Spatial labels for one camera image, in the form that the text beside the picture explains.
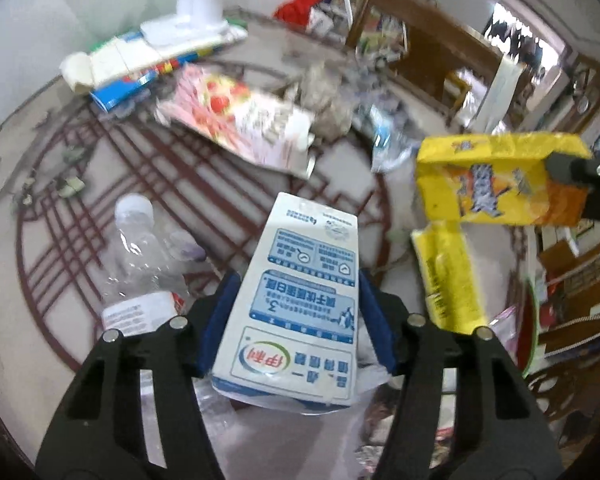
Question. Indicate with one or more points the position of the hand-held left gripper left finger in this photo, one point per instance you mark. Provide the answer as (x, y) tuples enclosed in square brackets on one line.
[(220, 320)]

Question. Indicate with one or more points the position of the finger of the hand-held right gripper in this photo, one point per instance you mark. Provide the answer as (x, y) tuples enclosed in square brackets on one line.
[(570, 170)]

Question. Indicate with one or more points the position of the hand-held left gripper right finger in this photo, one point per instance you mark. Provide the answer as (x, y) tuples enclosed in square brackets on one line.
[(380, 330)]

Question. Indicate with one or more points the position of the white blue milk carton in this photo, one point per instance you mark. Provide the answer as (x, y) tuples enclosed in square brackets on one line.
[(300, 285)]

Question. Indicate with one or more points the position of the yellow orange snack box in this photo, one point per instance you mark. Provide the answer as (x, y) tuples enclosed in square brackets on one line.
[(480, 180)]

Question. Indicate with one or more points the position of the clear plastic bottle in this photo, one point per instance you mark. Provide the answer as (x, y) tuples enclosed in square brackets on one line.
[(130, 240)]

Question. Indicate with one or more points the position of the green rimmed trash bin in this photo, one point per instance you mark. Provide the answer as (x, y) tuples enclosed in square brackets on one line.
[(534, 330)]

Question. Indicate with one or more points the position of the yellow plastic wrapper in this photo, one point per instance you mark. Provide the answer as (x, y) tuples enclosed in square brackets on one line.
[(450, 280)]

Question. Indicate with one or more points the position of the white plastic bag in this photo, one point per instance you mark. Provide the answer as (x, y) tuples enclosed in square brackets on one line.
[(290, 440)]

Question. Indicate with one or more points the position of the clear plastic wrapper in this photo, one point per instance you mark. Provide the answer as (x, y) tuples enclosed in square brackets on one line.
[(390, 145)]

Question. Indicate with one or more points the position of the brown wooden chair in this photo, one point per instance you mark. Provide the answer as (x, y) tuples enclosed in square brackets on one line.
[(445, 25)]

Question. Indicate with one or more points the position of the small white green wrapper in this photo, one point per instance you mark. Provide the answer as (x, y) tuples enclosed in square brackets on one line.
[(70, 187)]

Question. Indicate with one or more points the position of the dark carved wooden chair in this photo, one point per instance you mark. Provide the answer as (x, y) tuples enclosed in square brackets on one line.
[(570, 400)]

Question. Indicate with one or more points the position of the pink strawberry snack bag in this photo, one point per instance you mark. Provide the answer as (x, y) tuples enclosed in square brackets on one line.
[(230, 110)]

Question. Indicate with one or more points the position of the crumpled grey paper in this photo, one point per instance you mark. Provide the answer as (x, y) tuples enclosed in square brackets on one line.
[(325, 105)]

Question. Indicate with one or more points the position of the blue box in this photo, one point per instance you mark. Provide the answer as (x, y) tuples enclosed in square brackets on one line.
[(115, 95)]

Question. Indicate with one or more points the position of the colourful long box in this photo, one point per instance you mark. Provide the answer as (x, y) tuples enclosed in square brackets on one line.
[(205, 47)]

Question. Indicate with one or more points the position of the white paper roll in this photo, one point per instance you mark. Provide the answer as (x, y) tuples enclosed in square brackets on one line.
[(75, 72)]

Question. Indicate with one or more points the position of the white flat box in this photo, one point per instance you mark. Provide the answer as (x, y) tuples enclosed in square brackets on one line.
[(180, 30)]

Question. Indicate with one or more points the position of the white bottle with yellow cap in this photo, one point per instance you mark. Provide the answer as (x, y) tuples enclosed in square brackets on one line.
[(207, 10)]

